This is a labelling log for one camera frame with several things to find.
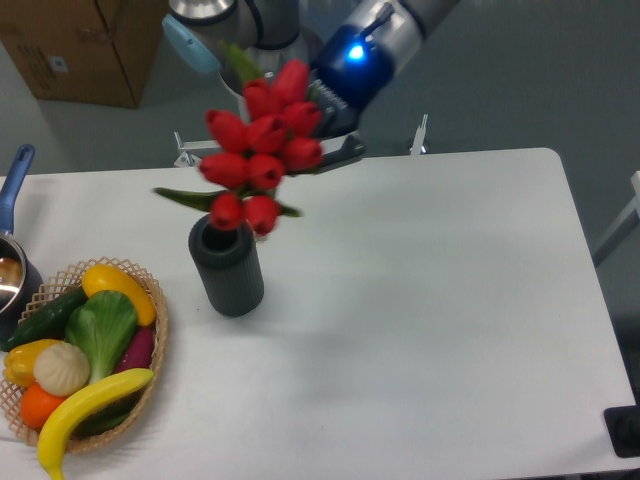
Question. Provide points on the woven wicker basket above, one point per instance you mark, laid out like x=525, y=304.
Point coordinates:
x=112, y=421

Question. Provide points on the purple eggplant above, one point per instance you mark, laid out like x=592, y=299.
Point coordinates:
x=139, y=352

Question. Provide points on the orange fruit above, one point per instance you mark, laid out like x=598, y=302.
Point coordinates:
x=37, y=405

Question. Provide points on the brown cardboard box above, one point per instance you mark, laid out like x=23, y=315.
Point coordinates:
x=93, y=52

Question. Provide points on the yellow banana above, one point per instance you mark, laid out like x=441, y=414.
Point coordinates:
x=57, y=430

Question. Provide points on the black device at table edge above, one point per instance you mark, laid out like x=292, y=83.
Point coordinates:
x=623, y=428

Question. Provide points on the red tulip bouquet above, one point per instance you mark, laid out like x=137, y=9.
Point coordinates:
x=277, y=140

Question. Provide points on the dark grey ribbed vase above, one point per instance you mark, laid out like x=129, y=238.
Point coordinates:
x=229, y=268

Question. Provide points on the green cucumber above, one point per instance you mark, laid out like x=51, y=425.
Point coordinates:
x=47, y=322

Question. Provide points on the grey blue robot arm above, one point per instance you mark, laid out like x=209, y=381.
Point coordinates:
x=197, y=30

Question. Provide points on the green lettuce leaf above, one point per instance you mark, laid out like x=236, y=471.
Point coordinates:
x=102, y=328

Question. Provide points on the yellow bell pepper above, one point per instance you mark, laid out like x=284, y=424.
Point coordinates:
x=20, y=361

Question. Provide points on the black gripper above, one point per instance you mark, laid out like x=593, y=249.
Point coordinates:
x=348, y=72

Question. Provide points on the white chair part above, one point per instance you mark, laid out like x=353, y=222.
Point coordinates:
x=626, y=221

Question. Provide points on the white steamed bun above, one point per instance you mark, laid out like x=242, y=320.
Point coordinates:
x=61, y=369

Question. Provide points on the blue handled steel pot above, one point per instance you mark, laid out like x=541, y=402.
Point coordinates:
x=20, y=279

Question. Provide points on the white metal frame bracket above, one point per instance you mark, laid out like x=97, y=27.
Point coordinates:
x=191, y=153

